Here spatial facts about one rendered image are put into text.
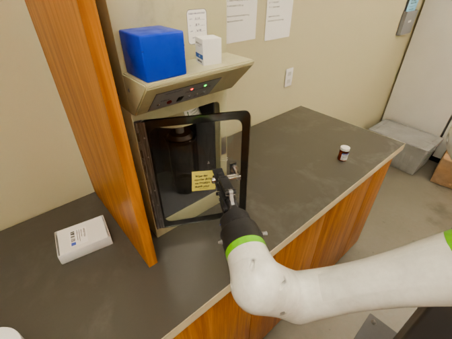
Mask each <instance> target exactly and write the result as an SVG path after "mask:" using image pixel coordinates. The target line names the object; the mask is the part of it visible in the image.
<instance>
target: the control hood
mask: <svg viewBox="0 0 452 339"><path fill-rule="evenodd" d="M221 62H222V63H221V64H216V65H206V66H203V65H201V64H200V63H198V62H197V61H196V59H191V60H187V61H186V74H185V75H180V76H177V77H171V78H168V79H162V80H159V81H154V82H151V83H147V82H145V81H143V80H141V79H139V78H137V77H135V76H133V75H131V74H130V73H128V72H127V73H124V74H123V75H122V76H123V79H124V85H125V89H126V94H127V98H128V104H129V107H130V113H131V114H133V115H135V116H138V115H141V114H144V113H148V110H149V108H150V106H151V104H152V102H153V100H154V98H155V96H156V94H159V93H163V92H167V91H171V90H174V89H179V88H182V87H187V86H189V85H194V84H197V83H202V82H205V81H210V80H213V79H217V78H220V77H222V78H221V79H220V81H219V82H218V83H217V84H216V86H214V88H213V89H212V90H211V92H210V93H209V94H212V93H215V92H218V91H222V90H225V89H229V88H232V87H233V86H234V85H235V84H236V83H237V82H238V81H239V79H240V78H241V77H242V76H243V75H244V74H245V73H246V72H247V71H248V69H249V68H250V67H251V66H252V65H253V64H254V60H253V59H249V58H245V57H243V56H238V55H236V54H231V53H228V52H225V53H221ZM207 95H208V94H207ZM205 96H206V95H205ZM179 103H181V102H179ZM179 103H177V104H179ZM172 105H174V104H172ZM172 105H169V106H172ZM166 107H167V106H166ZM163 108H165V107H163ZM158 109H161V108H158ZM158 109H156V110H158ZM152 111H154V110H152ZM149 112H151V111H149Z"/></svg>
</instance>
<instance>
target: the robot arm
mask: <svg viewBox="0 0 452 339"><path fill-rule="evenodd" d="M213 174H214V175H213V178H214V177H215V180H216V184H215V186H216V189H217V191H219V192H216V196H219V197H220V198H219V202H220V205H221V209H222V211H223V216H222V217H221V220H220V225H221V229H222V230H221V234H220V237H221V240H220V241H218V244H221V245H223V249H224V251H225V255H226V259H227V263H228V266H229V273H230V286H231V293H232V295H233V298H234V300H235V302H236V303H237V304H238V305H239V307H240V308H242V309H243V310H244V311H245V312H247V313H249V314H252V315H260V316H268V317H277V318H280V319H283V320H285V321H287V322H289V323H292V324H297V325H302V324H308V323H310V322H314V321H317V320H321V319H326V318H329V317H334V316H338V315H345V314H349V313H357V312H362V311H373V310H379V309H394V308H405V307H452V229H450V230H447V231H444V232H441V233H438V234H435V235H432V236H429V237H425V238H424V239H420V240H418V241H415V242H412V243H409V244H407V245H404V246H401V247H398V248H395V249H393V250H390V251H386V252H383V253H380V254H376V255H374V256H369V257H366V258H362V259H359V260H354V261H351V262H346V263H342V264H337V265H333V266H326V267H321V268H313V269H307V270H292V269H290V268H287V267H285V266H283V265H281V264H279V263H278V262H276V261H275V259H274V258H273V257H272V255H271V253H270V252H269V250H268V248H267V246H266V243H265V241H264V239H263V236H265V235H268V233H267V231H264V232H262V231H261V229H260V227H259V226H257V223H256V222H255V221H254V220H252V219H250V216H249V214H248V212H247V211H245V210H243V209H241V208H240V207H239V203H238V202H237V201H236V199H235V196H234V195H235V194H236V190H235V188H234V187H233V186H232V184H231V182H230V180H229V178H228V177H227V176H225V174H224V172H223V169H222V168H217V169H213Z"/></svg>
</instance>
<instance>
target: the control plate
mask: <svg viewBox="0 0 452 339"><path fill-rule="evenodd" d="M221 78H222V77H220V78H217V79H213V80H210V81H205V82H202V83H197V84H194V85H189V86H187V87H182V88H179V89H174V90H171V91H167V92H163V93H159V94H156V96H155V98H154V100H153V102H152V104H151V106H150V108H149V110H148V112H149V111H152V110H156V109H158V108H162V107H166V106H169V105H172V104H177V103H179V102H183V101H186V100H190V99H193V98H197V97H200V96H204V95H206V94H209V93H210V92H211V90H212V89H213V88H214V86H216V84H217V83H218V82H219V81H220V79H221ZM206 84H207V86H205V87H204V85H206ZM192 88H193V90H190V89H192ZM203 91H205V93H203ZM196 93H198V95H195V94H196ZM189 95H191V96H190V98H189V97H188V96H189ZM181 96H184V97H183V98H182V100H181V101H178V102H177V101H176V100H177V99H178V98H179V97H181ZM170 100H171V101H172V103H170V104H167V102H168V101H170ZM158 104H160V105H159V106H157V105H158Z"/></svg>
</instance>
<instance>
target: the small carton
mask: <svg viewBox="0 0 452 339"><path fill-rule="evenodd" d="M195 47H196V61H197V62H198V63H200V64H201V65H203V66H206V65H216V64H221V63H222V62H221V38H220V37H218V36H215V35H213V34H212V35H204V36H195Z"/></svg>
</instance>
